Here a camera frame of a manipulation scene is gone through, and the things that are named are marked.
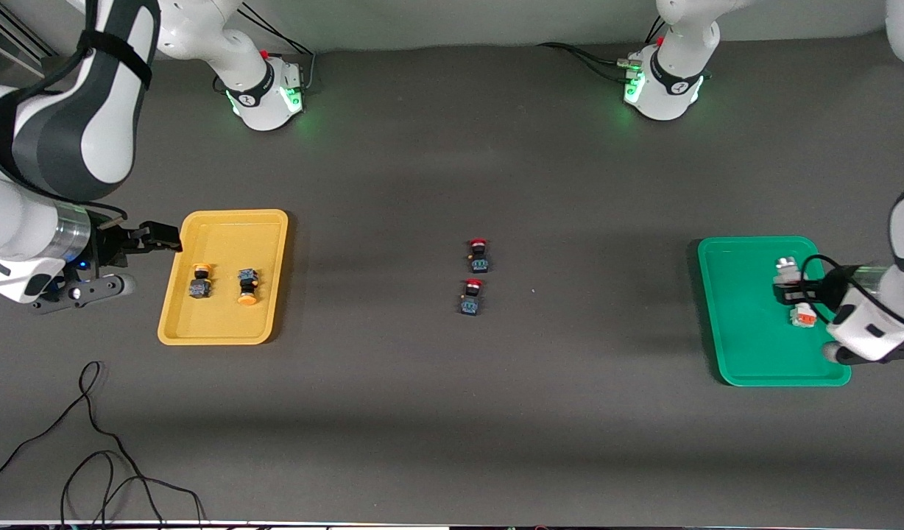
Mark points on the red push button switch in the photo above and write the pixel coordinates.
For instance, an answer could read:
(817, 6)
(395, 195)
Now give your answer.
(479, 263)
(471, 303)

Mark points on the green plastic tray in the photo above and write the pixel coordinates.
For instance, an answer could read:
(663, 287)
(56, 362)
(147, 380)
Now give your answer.
(746, 316)

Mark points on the yellow push button switch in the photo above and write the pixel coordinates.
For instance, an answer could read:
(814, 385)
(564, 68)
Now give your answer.
(199, 288)
(247, 280)

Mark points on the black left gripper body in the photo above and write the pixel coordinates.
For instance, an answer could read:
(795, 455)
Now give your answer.
(835, 286)

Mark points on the white orange button switch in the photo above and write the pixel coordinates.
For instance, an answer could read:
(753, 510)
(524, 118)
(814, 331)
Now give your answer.
(805, 319)
(786, 266)

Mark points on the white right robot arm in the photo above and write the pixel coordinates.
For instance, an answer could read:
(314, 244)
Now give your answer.
(91, 147)

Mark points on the yellow plastic tray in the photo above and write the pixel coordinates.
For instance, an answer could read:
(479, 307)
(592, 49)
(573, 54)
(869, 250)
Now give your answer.
(224, 324)

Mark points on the dark grey table mat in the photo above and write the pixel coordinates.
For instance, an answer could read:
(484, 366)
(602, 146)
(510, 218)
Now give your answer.
(452, 442)

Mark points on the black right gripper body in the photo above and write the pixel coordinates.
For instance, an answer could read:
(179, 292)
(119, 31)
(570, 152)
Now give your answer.
(112, 245)

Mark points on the aluminium frame rail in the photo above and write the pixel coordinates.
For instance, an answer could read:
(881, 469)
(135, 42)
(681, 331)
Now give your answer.
(3, 37)

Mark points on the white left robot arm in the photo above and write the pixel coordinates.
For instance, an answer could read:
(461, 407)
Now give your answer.
(871, 324)

